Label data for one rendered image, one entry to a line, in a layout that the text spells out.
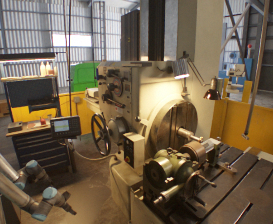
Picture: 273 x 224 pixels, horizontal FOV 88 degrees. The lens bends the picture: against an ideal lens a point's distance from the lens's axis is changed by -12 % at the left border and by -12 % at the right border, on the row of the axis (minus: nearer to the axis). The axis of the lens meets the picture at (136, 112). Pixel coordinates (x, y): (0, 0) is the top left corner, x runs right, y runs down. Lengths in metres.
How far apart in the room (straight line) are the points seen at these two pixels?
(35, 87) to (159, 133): 2.37
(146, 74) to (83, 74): 4.12
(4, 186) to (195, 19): 1.90
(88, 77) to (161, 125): 4.22
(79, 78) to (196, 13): 4.13
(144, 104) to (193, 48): 0.75
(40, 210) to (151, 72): 1.22
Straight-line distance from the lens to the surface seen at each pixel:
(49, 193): 1.27
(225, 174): 1.58
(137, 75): 1.18
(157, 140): 1.30
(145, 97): 1.23
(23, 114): 3.86
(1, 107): 7.69
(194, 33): 1.66
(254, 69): 14.15
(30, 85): 3.10
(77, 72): 5.19
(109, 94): 1.55
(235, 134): 3.51
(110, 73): 1.43
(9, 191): 1.21
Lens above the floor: 1.89
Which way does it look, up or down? 18 degrees down
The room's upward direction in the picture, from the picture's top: straight up
